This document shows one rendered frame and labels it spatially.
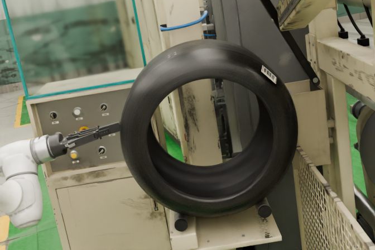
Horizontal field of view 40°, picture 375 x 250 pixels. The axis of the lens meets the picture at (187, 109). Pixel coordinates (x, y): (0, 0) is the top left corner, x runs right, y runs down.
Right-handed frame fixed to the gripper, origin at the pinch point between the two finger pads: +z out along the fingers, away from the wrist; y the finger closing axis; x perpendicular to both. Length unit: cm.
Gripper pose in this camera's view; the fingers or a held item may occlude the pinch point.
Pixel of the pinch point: (110, 129)
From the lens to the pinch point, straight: 171.2
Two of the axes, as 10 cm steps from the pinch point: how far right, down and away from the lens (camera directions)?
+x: 2.9, 9.2, 2.5
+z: 9.6, -2.9, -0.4
